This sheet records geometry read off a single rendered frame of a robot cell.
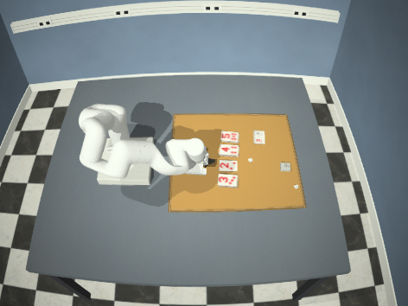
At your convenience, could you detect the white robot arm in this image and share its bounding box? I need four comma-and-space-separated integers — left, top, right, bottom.
79, 104, 208, 179

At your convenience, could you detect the orange-tan rectangular mat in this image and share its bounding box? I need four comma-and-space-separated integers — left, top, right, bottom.
171, 115, 303, 209

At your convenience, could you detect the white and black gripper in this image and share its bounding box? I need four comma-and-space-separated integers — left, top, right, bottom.
203, 156, 215, 168

